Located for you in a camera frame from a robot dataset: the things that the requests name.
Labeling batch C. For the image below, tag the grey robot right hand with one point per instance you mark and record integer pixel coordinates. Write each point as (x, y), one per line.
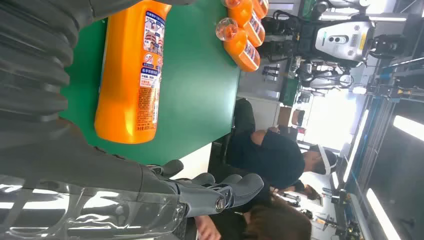
(82, 185)

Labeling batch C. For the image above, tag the green table mat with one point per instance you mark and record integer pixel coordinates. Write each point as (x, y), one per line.
(198, 99)

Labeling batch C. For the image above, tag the person on stool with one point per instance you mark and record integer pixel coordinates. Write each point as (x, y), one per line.
(275, 159)

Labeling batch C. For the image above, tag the person at laptop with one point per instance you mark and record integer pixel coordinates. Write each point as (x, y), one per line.
(275, 222)

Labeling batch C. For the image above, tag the small green board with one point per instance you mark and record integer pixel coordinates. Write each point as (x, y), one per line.
(288, 92)

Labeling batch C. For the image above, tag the person in background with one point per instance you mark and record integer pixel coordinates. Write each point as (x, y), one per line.
(311, 192)

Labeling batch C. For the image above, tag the ceiling light panel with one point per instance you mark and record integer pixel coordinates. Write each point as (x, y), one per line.
(356, 145)
(409, 127)
(382, 215)

